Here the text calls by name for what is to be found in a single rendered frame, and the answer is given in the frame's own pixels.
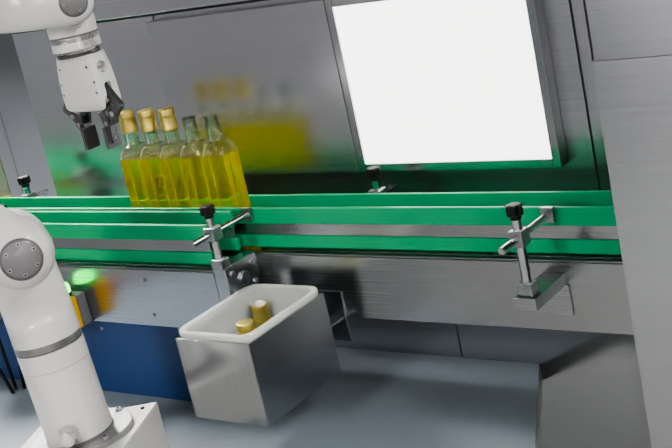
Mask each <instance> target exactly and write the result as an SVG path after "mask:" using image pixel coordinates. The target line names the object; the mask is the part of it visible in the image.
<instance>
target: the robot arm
mask: <svg viewBox="0 0 672 448"><path fill-rule="evenodd" d="M94 5H95V2H94V0H0V34H8V33H19V32H29V31H37V30H45V29H47V33H48V37H49V41H50V44H51V48H52V52H53V54H60V55H58V56H57V59H56V61H57V71H58V77H59V83H60V87H61V92H62V96H63V99H64V105H63V112H64V113H66V114H67V115H68V116H69V117H70V118H71V119H72V120H73V121H74V122H75V123H76V127H77V128H78V129H80V132H81V136H82V140H83V143H84V147H85V150H91V149H93V148H96V147H98V146H100V141H99V137H98V134H97V130H96V126H95V124H91V123H92V118H91V112H92V111H97V112H98V114H99V117H100V119H101V121H102V123H103V125H104V126H105V127H103V128H102V132H103V135H104V139H105V143H106V147H107V149H109V150H110V149H113V148H116V147H118V146H120V145H122V140H121V137H120V133H119V129H118V125H117V123H118V122H119V116H120V114H121V111H122V110H123V108H124V107H125V103H124V102H123V101H122V100H121V94H120V91H119V87H118V84H117V81H116V78H115V75H114V72H113V69H112V67H111V64H110V62H109V59H108V57H107V55H106V53H105V51H104V50H103V49H101V50H100V46H96V45H97V44H100V43H101V38H100V35H99V31H98V27H97V23H96V19H95V16H94V12H93V9H94ZM106 111H108V113H109V114H108V116H107V115H106V113H105V112H106ZM83 114H84V115H83ZM0 312H1V315H2V318H3V321H4V324H5V326H6V329H7V332H8V335H9V338H10V341H11V343H12V346H13V349H14V352H15V355H16V357H17V360H18V363H19V366H20V369H21V371H22V374H23V377H24V380H25V382H26V385H27V388H28V391H29V394H30V396H31V399H32V402H33V405H34V408H35V410H36V413H37V416H38V419H39V421H40V424H41V427H42V430H43V433H42V434H41V435H40V436H38V437H37V438H36V439H35V440H34V441H33V443H32V444H31V445H30V448H106V447H108V446H109V445H111V444H113V443H115V442H116V441H117V440H119V439H120V438H122V437H123V436H124V435H125V434H126V433H127V432H128V431H129V430H130V429H131V427H132V425H133V422H134V420H133V416H132V413H131V412H130V411H129V410H127V409H124V408H121V407H120V406H118V407H116V408H115V407H114V408H108V405H107V402H106V399H105V396H104V393H103V390H102V387H101V384H100V382H99V379H98V376H97V373H96V370H95V367H94V364H93V361H92V358H91V356H90V353H89V349H88V346H87V343H86V340H85V338H84V335H83V332H82V329H81V326H80V323H79V320H78V317H77V314H76V311H75V309H74V306H73V303H72V300H71V298H70V295H69V293H68V290H67V288H66V285H65V283H64V280H63V277H62V275H61V272H60V270H59V267H58V264H57V262H56V259H55V246H54V243H53V240H52V238H51V236H50V235H49V233H48V231H47V230H46V228H45V227H44V225H43V224H42V223H41V221H40V220H39V219H38V218H37V217H35V216H34V215H33V214H31V213H29V212H27V211H25V210H21V209H13V208H11V209H7V208H6V207H4V206H2V205H0Z"/></svg>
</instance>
